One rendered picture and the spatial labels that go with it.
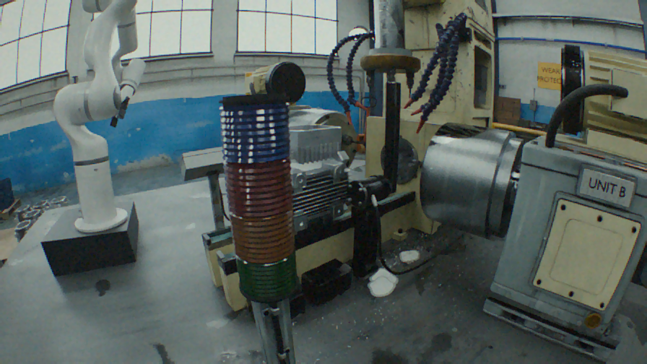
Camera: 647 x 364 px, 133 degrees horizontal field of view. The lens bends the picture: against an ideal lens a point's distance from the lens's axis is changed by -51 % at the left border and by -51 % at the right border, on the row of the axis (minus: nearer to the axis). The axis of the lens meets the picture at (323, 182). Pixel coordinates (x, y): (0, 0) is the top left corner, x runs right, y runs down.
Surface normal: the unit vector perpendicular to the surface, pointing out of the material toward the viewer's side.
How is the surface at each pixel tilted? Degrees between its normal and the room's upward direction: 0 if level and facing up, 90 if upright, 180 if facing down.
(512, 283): 90
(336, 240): 90
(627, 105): 90
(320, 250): 90
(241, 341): 0
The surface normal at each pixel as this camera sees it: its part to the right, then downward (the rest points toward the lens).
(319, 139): 0.64, 0.22
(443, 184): -0.77, 0.16
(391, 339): 0.00, -0.96
